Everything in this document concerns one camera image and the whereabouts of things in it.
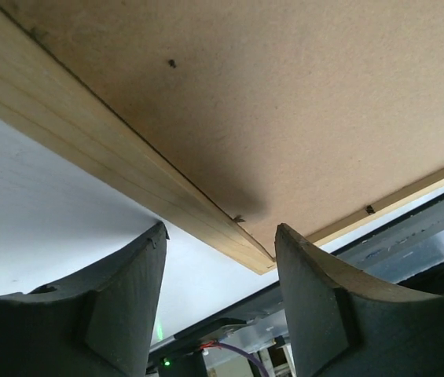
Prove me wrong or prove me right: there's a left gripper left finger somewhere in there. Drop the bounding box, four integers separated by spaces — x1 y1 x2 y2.
0 223 168 376

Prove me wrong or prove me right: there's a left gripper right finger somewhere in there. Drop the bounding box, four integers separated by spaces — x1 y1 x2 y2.
275 224 444 376

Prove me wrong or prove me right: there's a wooden picture frame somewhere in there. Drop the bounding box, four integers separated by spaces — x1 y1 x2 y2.
0 1 444 273

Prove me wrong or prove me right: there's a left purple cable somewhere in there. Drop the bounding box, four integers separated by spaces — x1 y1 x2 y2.
213 341 273 377

